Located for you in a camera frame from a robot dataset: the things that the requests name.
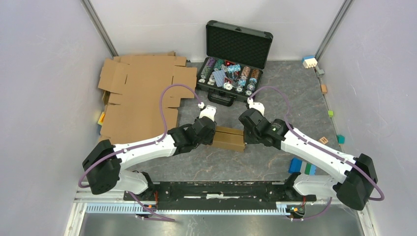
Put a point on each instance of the wooden letter H block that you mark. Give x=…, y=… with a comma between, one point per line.
x=323, y=140

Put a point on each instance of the brown cardboard box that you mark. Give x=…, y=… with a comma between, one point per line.
x=229, y=139

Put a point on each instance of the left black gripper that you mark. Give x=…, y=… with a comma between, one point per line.
x=209, y=141

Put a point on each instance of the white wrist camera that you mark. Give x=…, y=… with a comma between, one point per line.
x=256, y=105
x=207, y=111

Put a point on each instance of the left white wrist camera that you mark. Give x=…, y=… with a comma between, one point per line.
x=207, y=111

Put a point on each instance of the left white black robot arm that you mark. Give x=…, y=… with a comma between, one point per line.
x=106, y=167

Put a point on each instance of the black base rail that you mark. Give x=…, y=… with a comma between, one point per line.
x=222, y=195

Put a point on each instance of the stack of cardboard blanks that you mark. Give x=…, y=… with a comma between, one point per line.
x=141, y=92

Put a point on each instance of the grey small block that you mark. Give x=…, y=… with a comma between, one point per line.
x=319, y=72

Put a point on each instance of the yellow orange block at left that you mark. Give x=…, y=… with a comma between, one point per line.
x=101, y=119

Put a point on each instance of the orange small block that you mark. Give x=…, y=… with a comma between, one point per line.
x=324, y=89

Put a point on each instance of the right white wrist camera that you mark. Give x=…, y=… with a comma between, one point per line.
x=256, y=105

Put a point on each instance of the blue white toy block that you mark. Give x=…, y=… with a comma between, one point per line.
x=309, y=61

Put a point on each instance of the black poker chip case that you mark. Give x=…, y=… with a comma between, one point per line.
x=236, y=57

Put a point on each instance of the teal small block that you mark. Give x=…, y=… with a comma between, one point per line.
x=340, y=139

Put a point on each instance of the blue block near base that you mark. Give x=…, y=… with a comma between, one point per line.
x=299, y=166

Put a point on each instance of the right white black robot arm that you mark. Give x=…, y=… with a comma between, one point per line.
x=350, y=179

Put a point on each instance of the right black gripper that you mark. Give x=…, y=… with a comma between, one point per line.
x=248, y=140

